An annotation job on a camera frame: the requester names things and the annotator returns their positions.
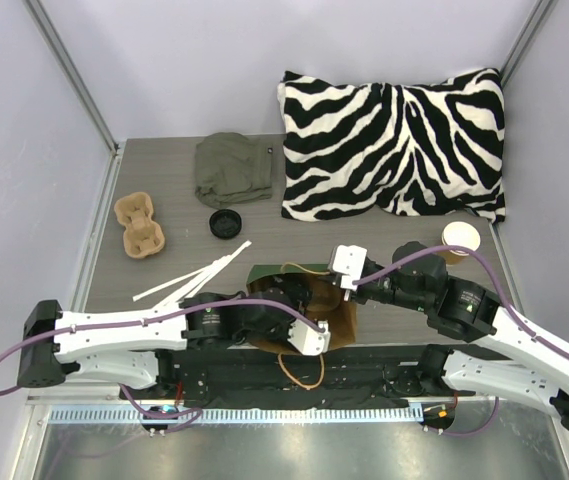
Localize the brown paper cups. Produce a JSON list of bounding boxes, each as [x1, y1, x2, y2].
[[440, 221, 481, 266]]

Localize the brown pulp cup carrier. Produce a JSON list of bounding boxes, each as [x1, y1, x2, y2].
[[114, 192, 165, 259]]

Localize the zebra print pillow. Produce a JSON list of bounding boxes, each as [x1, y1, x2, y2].
[[277, 67, 506, 224]]

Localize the black plastic cup lid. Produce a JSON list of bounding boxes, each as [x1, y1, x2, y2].
[[208, 209, 242, 240]]

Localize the white paper straw lower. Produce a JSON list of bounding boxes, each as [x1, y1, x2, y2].
[[154, 260, 222, 309]]

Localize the white paper straw upper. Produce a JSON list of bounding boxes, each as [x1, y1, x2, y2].
[[204, 240, 252, 277]]

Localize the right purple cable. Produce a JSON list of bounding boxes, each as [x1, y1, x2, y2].
[[351, 245, 569, 440]]

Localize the olive green folded cloth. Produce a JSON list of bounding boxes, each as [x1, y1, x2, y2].
[[194, 132, 273, 209]]

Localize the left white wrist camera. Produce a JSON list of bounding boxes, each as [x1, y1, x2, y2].
[[288, 320, 331, 356]]

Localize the white paper straw middle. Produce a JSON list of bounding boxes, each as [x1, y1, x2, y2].
[[132, 255, 230, 302]]

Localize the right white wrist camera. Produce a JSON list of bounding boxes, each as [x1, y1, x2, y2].
[[328, 245, 367, 301]]

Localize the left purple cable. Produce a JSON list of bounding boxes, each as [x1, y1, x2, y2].
[[0, 298, 328, 432]]

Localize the aluminium front rail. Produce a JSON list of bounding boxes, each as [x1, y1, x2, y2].
[[26, 389, 569, 426]]

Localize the white paper straw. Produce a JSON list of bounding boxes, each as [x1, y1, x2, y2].
[[204, 240, 252, 277], [132, 255, 230, 302], [154, 260, 222, 309]]

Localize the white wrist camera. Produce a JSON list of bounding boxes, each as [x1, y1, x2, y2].
[[328, 245, 367, 301], [288, 320, 331, 356]]

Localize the green paper gift bag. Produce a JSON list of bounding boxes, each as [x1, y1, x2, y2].
[[244, 262, 360, 391]]

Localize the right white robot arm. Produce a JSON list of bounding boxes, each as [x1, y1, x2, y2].
[[331, 242, 569, 431]]

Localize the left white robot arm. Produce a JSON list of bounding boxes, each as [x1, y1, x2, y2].
[[17, 284, 330, 399]]

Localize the purple cable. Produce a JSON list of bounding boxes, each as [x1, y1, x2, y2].
[[0, 298, 328, 432], [351, 245, 569, 440]]

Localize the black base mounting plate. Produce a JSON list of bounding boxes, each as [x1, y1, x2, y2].
[[131, 346, 453, 407]]

